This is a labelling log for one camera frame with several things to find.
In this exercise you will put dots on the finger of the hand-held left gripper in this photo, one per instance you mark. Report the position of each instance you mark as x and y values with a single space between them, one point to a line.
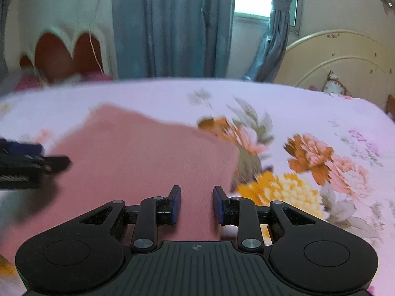
55 163
21 147

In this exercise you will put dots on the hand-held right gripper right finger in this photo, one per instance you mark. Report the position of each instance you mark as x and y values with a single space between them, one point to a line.
217 205

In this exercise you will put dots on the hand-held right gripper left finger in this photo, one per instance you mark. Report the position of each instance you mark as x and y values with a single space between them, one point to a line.
176 203

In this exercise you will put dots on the pink garment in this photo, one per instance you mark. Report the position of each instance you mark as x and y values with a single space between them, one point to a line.
139 160

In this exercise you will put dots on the pile of mixed clothes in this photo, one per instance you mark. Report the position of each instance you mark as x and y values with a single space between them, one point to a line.
27 83

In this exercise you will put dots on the floral white bed sheet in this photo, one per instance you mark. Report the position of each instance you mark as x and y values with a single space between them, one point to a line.
308 111

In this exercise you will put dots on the patterned cushion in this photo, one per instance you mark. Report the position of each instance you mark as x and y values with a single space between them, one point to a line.
334 84

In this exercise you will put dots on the blue curtain with tieback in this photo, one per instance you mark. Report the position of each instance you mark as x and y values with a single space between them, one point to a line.
277 37

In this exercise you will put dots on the cream headboard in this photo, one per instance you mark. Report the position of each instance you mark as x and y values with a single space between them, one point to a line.
345 58

